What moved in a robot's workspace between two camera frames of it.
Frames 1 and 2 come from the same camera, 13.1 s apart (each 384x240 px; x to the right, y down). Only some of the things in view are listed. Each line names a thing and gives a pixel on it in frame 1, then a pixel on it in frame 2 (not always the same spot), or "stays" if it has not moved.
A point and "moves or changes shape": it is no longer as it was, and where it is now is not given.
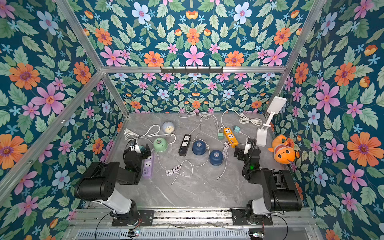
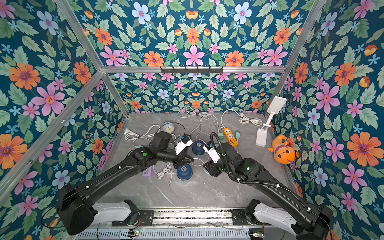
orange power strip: (231, 137) stays
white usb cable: (186, 169) moves or changes shape
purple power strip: (148, 167) stays
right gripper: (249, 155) -> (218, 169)
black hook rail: (192, 70) stays
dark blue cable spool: (199, 147) stays
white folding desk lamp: (276, 106) stays
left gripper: (143, 153) -> (179, 161)
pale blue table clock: (168, 127) stays
